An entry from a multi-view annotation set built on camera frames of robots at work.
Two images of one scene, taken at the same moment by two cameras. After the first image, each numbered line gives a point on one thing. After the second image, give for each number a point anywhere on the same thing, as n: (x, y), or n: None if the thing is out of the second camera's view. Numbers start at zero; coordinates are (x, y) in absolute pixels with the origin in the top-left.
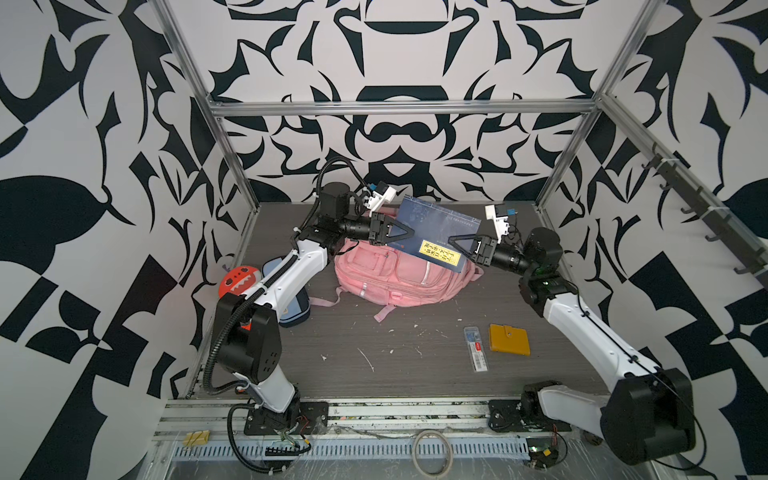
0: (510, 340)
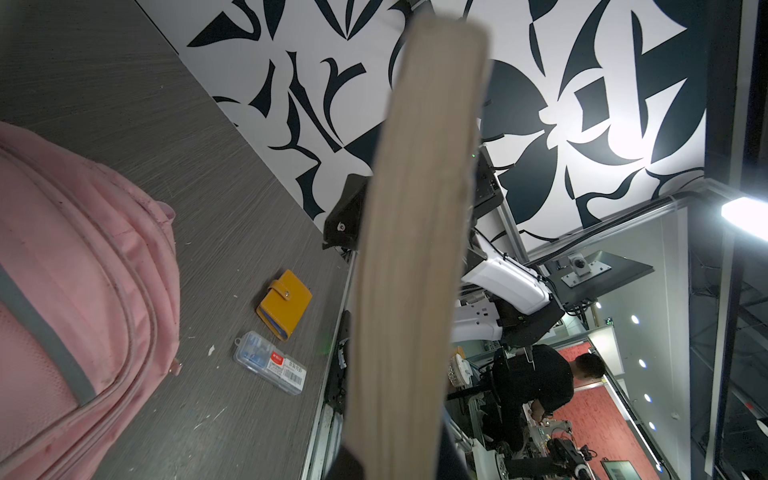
0: (284, 305)
